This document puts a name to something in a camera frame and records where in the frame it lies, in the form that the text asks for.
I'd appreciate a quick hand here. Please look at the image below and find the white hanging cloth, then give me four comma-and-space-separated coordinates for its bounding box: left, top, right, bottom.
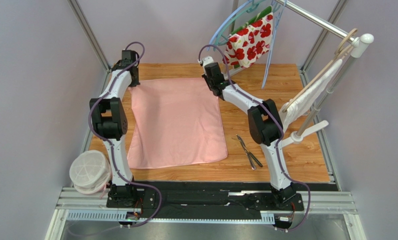
278, 59, 343, 133

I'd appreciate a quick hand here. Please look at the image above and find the white mesh basket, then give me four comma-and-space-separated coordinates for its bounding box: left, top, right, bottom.
69, 150, 112, 195

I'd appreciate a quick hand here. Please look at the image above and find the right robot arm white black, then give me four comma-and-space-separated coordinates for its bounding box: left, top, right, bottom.
200, 59, 296, 203

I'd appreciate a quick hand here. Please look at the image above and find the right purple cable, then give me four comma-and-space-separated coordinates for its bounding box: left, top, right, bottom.
198, 44, 312, 233

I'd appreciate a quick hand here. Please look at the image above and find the red floral cloth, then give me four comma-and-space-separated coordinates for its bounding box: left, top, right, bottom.
224, 13, 274, 68

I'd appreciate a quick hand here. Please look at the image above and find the black handled knife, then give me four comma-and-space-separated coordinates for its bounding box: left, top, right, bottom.
252, 153, 263, 168

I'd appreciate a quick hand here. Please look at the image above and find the thin blue wire hanger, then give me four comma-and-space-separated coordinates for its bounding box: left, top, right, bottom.
261, 0, 287, 89

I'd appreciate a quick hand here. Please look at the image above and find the light blue hanger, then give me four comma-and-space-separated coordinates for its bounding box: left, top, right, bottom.
209, 0, 264, 45

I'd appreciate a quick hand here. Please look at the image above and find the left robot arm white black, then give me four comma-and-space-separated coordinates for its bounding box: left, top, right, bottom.
89, 49, 139, 201

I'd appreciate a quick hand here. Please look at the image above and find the white clothes rack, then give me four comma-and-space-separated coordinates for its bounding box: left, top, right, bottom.
282, 0, 374, 146

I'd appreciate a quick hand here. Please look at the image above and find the pink cloth napkin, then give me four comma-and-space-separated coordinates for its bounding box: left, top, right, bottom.
127, 78, 228, 170

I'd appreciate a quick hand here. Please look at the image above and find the teal green hanger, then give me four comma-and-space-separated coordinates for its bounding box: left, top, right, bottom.
216, 0, 274, 46

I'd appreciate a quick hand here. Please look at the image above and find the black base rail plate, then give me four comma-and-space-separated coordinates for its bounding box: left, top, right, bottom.
106, 181, 307, 220

